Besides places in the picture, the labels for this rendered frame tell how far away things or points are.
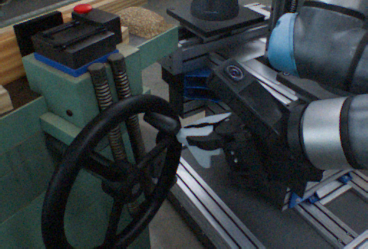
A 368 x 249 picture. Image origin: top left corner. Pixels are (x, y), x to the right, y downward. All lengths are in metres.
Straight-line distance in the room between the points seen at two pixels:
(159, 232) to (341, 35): 1.20
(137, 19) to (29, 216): 0.46
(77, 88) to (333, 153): 0.36
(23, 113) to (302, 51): 0.43
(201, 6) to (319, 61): 0.70
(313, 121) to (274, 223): 0.95
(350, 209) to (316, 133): 1.07
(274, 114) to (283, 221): 0.93
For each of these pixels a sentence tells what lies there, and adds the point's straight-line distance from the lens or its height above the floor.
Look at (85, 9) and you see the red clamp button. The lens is 0.63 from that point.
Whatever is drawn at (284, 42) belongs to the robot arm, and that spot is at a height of 1.04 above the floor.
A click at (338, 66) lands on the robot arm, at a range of 0.45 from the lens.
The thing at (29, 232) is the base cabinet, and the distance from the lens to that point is 0.79.
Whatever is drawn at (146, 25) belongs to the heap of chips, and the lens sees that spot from 0.82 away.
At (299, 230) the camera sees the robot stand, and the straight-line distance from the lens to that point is 1.32.
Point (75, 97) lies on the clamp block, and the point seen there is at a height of 0.93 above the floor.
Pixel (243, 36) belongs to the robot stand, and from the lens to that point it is 1.21.
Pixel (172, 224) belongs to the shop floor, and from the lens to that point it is 1.54.
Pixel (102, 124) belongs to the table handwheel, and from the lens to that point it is 0.48.
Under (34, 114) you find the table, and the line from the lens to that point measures 0.65.
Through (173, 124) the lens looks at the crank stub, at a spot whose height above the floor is 0.92.
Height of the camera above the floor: 1.24
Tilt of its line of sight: 36 degrees down
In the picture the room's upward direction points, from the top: straight up
